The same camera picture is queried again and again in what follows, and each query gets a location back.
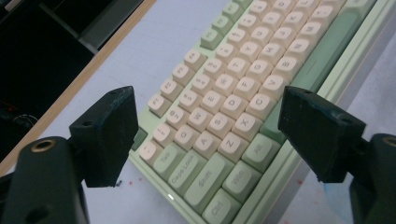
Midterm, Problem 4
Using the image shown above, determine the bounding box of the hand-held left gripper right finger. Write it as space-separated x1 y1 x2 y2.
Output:
277 86 396 224

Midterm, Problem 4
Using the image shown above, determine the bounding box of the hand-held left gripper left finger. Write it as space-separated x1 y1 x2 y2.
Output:
1 85 139 224

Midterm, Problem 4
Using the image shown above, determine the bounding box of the green and cream keyboard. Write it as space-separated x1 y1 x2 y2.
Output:
127 0 396 224

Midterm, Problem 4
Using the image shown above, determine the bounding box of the wooden table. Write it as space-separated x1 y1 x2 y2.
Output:
0 0 159 177

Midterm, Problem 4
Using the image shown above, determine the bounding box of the black floor cable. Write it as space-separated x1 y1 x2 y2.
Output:
10 113 40 133

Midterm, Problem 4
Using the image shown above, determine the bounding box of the aluminium floor rail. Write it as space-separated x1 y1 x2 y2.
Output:
38 0 145 54

